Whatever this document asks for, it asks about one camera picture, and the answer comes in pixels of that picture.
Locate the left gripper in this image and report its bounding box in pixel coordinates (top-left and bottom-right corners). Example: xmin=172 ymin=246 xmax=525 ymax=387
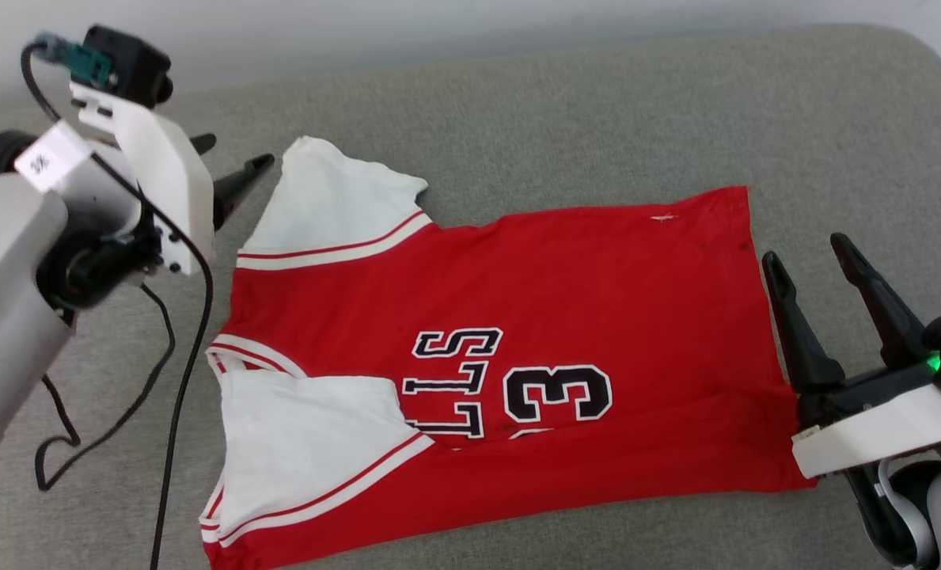
xmin=0 ymin=131 xmax=275 ymax=312

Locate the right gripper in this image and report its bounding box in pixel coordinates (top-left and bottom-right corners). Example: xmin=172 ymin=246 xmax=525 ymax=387
xmin=761 ymin=232 xmax=941 ymax=431

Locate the red and white jersey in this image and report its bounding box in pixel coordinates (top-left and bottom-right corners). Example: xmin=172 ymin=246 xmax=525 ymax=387
xmin=199 ymin=135 xmax=818 ymax=570

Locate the grey fabric sofa cushion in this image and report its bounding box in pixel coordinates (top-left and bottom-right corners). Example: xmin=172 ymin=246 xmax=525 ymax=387
xmin=0 ymin=24 xmax=941 ymax=570

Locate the white left camera bracket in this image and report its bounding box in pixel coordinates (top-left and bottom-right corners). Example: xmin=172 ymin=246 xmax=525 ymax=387
xmin=69 ymin=82 xmax=218 ymax=277

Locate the white camera bracket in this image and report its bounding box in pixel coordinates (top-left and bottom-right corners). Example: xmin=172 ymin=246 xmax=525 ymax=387
xmin=791 ymin=385 xmax=941 ymax=479
xmin=69 ymin=82 xmax=218 ymax=277

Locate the white right camera bracket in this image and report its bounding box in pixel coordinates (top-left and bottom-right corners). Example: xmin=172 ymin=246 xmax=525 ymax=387
xmin=791 ymin=385 xmax=941 ymax=479

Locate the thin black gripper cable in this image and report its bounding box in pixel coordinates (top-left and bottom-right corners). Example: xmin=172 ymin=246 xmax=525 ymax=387
xmin=33 ymin=281 xmax=178 ymax=493

